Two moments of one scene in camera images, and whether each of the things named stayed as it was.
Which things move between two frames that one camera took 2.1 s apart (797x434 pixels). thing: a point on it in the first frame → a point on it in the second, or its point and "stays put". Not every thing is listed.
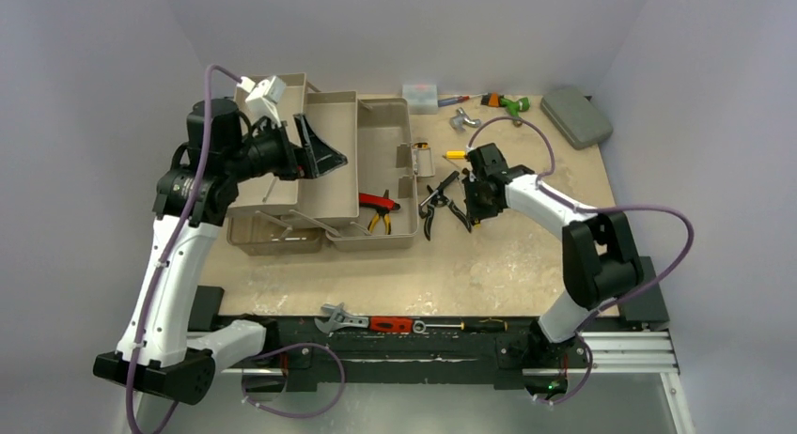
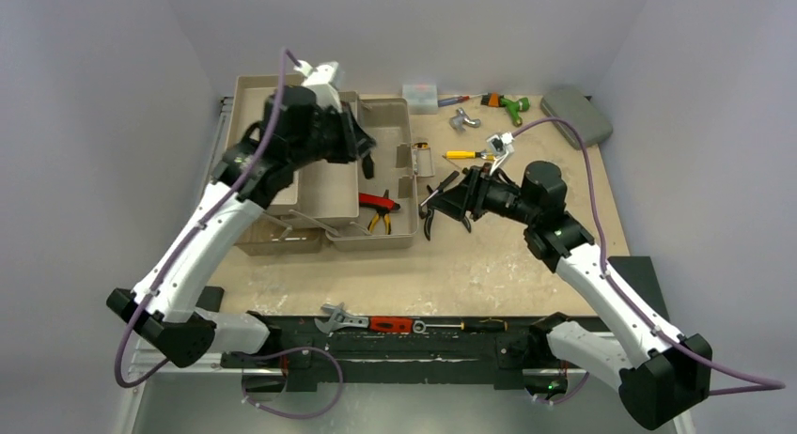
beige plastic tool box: x=367 y=203 stays put
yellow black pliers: x=385 y=214 stays put
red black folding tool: x=378 y=202 stays put
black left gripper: x=319 y=159 → x=348 y=152
